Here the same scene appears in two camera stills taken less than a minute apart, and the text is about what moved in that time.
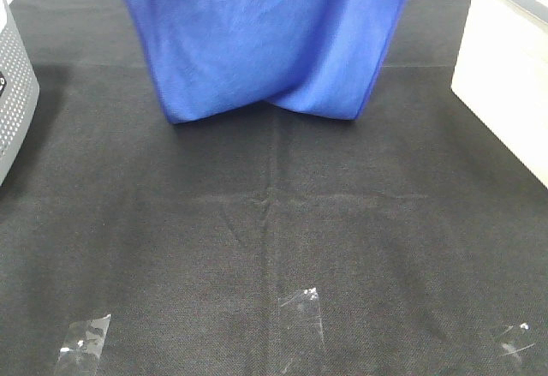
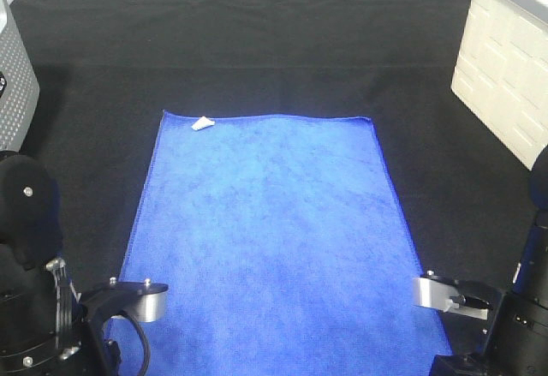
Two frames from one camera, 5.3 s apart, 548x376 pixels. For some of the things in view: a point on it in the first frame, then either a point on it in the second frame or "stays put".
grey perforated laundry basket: (19, 89) stays put
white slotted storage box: (502, 70) stays put
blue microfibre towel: (223, 38) -> (282, 251)
